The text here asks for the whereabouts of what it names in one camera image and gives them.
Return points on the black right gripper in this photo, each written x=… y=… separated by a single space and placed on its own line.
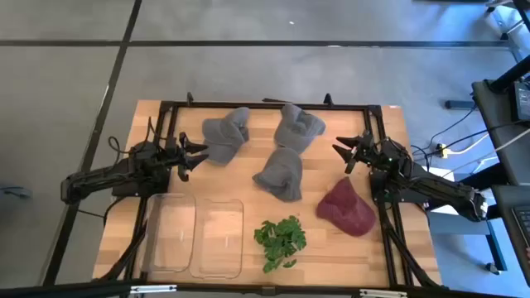
x=366 y=149

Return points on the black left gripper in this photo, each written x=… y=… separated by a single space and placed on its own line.
x=176 y=155

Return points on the grey cap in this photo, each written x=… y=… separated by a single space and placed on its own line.
x=281 y=174
x=296 y=130
x=223 y=138

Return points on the maroon cap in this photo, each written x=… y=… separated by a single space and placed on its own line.
x=345 y=209

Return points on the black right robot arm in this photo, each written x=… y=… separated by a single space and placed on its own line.
x=435 y=184

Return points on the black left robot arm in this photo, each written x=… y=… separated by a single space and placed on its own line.
x=95 y=176

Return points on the clear plastic tray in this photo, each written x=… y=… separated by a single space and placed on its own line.
x=170 y=232
x=217 y=240

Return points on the yellow power plug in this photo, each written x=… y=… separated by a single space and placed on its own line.
x=442 y=151

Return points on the white flat sheet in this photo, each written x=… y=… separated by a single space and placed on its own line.
x=445 y=210

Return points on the green artificial plant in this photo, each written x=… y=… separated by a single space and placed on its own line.
x=279 y=242

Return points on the black floor bar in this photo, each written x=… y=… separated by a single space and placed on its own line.
x=459 y=104

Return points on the black desk leg beam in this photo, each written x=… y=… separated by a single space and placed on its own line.
x=484 y=178

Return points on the black beam with silver brackets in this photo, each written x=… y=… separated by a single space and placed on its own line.
x=248 y=289

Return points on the black desk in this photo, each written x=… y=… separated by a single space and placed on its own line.
x=497 y=124
x=505 y=232

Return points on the blue desk leg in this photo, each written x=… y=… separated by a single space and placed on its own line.
x=497 y=244

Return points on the black power supply box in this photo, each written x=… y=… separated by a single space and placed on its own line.
x=522 y=101

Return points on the black keyboard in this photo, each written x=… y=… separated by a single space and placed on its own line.
x=522 y=223

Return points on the office chair base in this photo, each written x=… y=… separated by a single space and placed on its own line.
x=503 y=36

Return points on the black aluminium table frame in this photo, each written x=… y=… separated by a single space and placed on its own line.
x=331 y=107

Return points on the black frame clamp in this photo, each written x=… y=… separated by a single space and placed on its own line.
x=328 y=99

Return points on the black desk post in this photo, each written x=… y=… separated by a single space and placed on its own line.
x=511 y=74

